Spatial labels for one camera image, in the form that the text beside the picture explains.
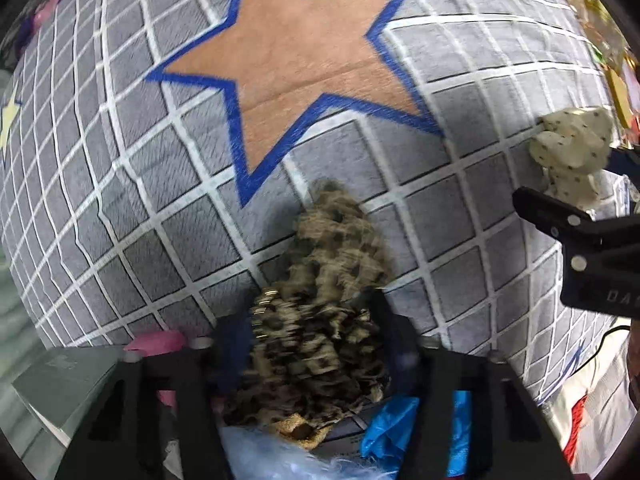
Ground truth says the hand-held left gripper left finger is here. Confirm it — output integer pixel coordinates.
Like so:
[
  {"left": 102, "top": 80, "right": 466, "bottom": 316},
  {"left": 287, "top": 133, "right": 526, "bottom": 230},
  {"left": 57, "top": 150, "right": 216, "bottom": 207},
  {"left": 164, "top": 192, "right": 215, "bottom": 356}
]
[{"left": 54, "top": 310, "right": 253, "bottom": 480}]

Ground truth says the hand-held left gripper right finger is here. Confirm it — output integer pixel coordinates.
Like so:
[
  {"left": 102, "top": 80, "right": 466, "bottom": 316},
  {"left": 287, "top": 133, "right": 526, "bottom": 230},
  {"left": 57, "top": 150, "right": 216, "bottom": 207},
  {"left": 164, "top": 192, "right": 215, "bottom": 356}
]
[{"left": 367, "top": 287, "right": 576, "bottom": 480}]

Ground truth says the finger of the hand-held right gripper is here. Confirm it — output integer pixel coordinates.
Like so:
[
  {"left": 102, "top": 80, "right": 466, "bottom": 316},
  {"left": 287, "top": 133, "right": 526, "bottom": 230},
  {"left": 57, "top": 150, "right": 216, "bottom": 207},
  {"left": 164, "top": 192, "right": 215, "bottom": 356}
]
[
  {"left": 602, "top": 146, "right": 640, "bottom": 181},
  {"left": 512, "top": 186, "right": 601, "bottom": 253}
]

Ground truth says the cream dotted cloth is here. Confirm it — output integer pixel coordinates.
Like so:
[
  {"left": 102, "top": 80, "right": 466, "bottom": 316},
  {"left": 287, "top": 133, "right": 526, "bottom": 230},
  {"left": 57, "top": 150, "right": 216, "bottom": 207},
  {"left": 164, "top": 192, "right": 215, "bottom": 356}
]
[{"left": 529, "top": 106, "right": 615, "bottom": 206}]

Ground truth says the pink sponge with holes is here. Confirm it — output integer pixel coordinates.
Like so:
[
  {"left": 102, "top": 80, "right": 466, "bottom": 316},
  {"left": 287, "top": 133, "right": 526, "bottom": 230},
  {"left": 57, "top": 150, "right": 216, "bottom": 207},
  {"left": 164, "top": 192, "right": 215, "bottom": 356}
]
[{"left": 124, "top": 330, "right": 186, "bottom": 408}]

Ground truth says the bright blue cloth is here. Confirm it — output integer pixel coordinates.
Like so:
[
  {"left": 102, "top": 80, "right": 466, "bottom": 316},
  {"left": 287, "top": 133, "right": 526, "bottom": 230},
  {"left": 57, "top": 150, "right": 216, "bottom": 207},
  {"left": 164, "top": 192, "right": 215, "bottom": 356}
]
[{"left": 360, "top": 390, "right": 473, "bottom": 478}]

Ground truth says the leopard print scarf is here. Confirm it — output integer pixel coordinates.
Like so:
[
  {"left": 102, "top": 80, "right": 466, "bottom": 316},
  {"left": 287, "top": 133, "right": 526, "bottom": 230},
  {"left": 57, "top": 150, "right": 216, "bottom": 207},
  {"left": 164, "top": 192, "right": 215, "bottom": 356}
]
[{"left": 220, "top": 180, "right": 396, "bottom": 448}]

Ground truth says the beige knitted cloth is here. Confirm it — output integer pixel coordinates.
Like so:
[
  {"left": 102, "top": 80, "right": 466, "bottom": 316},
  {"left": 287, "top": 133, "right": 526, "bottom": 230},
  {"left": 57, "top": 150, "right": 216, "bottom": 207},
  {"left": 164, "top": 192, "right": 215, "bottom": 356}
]
[{"left": 270, "top": 410, "right": 336, "bottom": 450}]

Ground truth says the light blue fluffy scarf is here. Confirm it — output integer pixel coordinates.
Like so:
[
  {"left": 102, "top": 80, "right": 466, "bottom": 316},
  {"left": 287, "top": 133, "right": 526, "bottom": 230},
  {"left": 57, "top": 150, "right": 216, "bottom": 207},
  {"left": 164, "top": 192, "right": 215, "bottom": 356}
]
[{"left": 220, "top": 425, "right": 401, "bottom": 480}]

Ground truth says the grey-green cardboard box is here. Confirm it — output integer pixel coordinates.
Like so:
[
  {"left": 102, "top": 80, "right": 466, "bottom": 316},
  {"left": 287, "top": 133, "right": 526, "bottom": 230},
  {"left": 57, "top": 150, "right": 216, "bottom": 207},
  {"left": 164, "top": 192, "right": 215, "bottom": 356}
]
[{"left": 11, "top": 345, "right": 131, "bottom": 441}]

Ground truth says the grey checked star blanket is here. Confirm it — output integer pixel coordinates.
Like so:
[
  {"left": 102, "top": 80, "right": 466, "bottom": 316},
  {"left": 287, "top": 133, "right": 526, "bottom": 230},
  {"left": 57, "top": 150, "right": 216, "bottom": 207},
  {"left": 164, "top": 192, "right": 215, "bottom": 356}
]
[{"left": 0, "top": 0, "right": 631, "bottom": 406}]

